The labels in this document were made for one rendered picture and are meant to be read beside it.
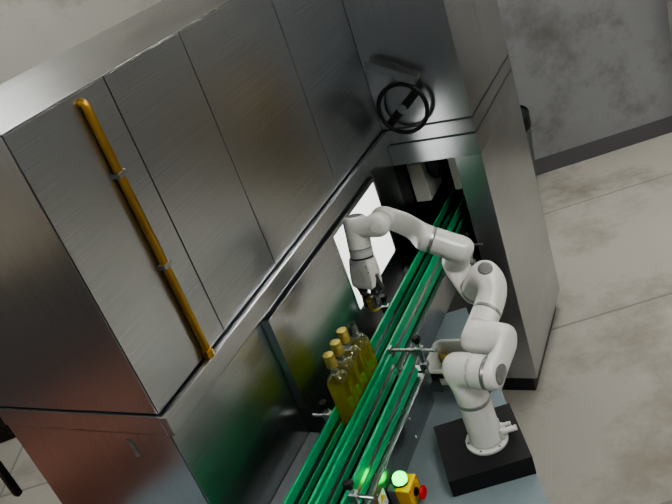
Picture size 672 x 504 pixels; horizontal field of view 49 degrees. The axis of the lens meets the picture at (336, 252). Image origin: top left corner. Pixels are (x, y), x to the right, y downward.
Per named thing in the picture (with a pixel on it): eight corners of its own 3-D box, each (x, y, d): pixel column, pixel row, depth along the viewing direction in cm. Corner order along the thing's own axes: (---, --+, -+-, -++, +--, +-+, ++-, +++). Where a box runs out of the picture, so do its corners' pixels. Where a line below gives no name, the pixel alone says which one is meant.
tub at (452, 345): (440, 357, 267) (434, 338, 263) (502, 357, 256) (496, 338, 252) (427, 390, 254) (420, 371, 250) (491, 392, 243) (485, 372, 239)
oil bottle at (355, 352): (363, 392, 244) (343, 341, 234) (378, 393, 241) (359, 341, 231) (357, 404, 239) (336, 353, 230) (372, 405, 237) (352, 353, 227)
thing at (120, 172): (208, 352, 195) (81, 95, 163) (217, 352, 193) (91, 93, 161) (202, 360, 192) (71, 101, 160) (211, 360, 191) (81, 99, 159)
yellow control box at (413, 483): (400, 489, 220) (393, 471, 217) (424, 491, 216) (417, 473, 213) (393, 508, 215) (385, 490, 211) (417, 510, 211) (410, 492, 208)
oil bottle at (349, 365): (357, 405, 239) (336, 353, 230) (373, 405, 236) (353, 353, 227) (351, 417, 235) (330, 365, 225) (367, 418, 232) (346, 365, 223)
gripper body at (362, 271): (342, 255, 235) (349, 288, 238) (364, 258, 227) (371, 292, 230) (358, 248, 240) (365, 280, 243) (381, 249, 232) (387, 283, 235)
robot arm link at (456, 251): (424, 265, 217) (416, 289, 230) (494, 288, 215) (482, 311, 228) (439, 221, 226) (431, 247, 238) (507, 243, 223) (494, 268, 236)
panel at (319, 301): (391, 251, 299) (366, 176, 284) (398, 251, 297) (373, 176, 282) (299, 408, 231) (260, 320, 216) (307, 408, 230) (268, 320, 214)
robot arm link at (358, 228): (390, 206, 231) (385, 214, 222) (397, 238, 233) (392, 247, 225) (344, 213, 235) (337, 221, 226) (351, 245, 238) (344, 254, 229)
